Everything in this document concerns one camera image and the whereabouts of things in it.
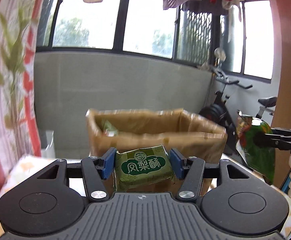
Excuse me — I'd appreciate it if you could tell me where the bright green snack bag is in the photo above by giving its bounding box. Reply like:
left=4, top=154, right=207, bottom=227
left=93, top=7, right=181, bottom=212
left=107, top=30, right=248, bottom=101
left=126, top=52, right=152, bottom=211
left=236, top=110, right=276, bottom=185

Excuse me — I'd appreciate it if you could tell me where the green pineapple cake packet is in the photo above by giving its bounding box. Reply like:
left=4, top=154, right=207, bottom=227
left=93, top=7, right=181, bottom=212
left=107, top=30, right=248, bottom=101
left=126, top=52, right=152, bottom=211
left=113, top=145, right=176, bottom=192

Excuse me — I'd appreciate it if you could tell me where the brown cardboard box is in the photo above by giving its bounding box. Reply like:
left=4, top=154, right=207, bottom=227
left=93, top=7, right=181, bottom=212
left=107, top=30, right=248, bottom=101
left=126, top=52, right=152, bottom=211
left=85, top=107, right=228, bottom=196

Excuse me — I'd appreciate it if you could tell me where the black exercise bike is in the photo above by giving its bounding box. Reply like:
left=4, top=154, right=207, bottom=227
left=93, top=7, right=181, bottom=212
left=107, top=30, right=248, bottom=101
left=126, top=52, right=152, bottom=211
left=197, top=47, right=278, bottom=165

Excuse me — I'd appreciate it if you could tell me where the red printed backdrop curtain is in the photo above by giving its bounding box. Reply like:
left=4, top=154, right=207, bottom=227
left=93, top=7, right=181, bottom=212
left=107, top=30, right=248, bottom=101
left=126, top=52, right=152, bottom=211
left=0, top=0, right=51, bottom=240

